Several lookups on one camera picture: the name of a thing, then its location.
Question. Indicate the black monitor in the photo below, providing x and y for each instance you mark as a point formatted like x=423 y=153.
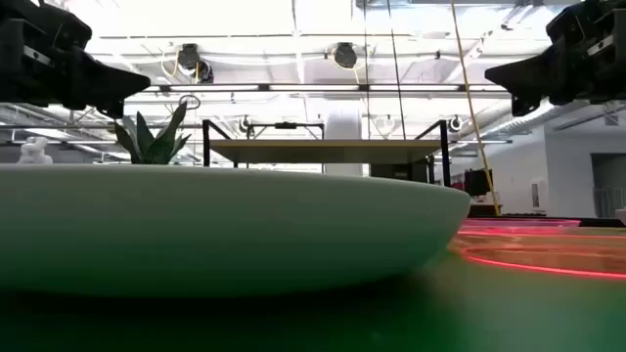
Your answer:
x=398 y=172
x=478 y=182

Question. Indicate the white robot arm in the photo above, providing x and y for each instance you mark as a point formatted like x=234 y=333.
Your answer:
x=34 y=151

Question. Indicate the pale green plate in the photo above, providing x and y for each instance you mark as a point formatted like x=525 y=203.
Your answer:
x=195 y=230

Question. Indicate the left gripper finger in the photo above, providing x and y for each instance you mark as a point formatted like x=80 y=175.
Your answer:
x=102 y=78
x=111 y=106

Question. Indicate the small black ceiling reel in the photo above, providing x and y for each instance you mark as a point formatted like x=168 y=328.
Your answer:
x=455 y=123
x=244 y=124

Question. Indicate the wooden shelf with black frame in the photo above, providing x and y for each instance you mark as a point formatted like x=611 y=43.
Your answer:
x=323 y=150

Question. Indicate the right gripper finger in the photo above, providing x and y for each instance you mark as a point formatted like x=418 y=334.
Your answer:
x=530 y=75
x=522 y=105

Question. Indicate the translucent amber plate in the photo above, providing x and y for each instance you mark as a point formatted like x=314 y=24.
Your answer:
x=562 y=256

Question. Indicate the green snake plant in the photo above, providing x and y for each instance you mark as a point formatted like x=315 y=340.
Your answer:
x=151 y=146

